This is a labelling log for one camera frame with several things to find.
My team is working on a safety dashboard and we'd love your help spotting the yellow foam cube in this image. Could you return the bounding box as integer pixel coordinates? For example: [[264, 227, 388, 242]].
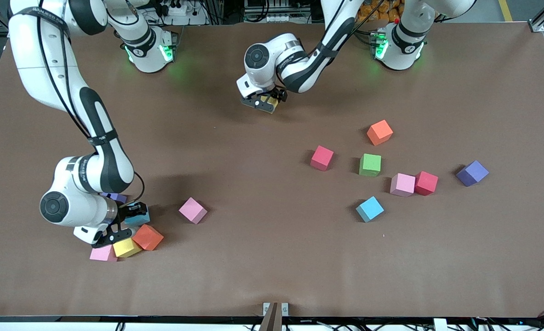
[[261, 95, 280, 114], [113, 237, 142, 258]]

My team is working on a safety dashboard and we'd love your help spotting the blue foam cube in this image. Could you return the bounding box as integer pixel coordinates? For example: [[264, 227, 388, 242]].
[[356, 196, 385, 223], [124, 211, 151, 226]]

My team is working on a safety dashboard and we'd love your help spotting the orange foam cube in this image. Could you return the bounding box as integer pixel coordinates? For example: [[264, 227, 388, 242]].
[[367, 120, 394, 146], [132, 223, 165, 251]]

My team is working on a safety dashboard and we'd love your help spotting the pink foam cube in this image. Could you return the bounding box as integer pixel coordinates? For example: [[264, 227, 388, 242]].
[[178, 197, 208, 225], [390, 173, 416, 198], [89, 245, 118, 262]]

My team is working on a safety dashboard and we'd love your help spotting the red foam cube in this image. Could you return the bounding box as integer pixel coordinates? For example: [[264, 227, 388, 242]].
[[310, 145, 335, 171], [414, 171, 439, 196]]

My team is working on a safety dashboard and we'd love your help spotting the green foam cube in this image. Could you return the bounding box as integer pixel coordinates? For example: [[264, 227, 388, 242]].
[[359, 153, 382, 177]]

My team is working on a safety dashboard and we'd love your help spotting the grey electronics box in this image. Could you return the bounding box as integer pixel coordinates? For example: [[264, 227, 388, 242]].
[[244, 0, 292, 23]]

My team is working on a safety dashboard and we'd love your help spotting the orange fruit bag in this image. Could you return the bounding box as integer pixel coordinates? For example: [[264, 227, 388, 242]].
[[357, 0, 403, 24]]

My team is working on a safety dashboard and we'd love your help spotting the paper table cover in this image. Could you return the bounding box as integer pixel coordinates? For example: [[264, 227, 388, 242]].
[[0, 22, 544, 319]]

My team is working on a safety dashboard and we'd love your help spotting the black right camera cable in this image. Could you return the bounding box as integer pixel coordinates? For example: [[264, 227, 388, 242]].
[[37, 11, 146, 205]]

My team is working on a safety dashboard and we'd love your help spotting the grey camera pole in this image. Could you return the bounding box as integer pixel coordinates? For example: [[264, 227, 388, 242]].
[[258, 302, 283, 331]]

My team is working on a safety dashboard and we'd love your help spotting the metal mounting bracket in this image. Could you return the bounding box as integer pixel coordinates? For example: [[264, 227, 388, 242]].
[[262, 302, 289, 318]]

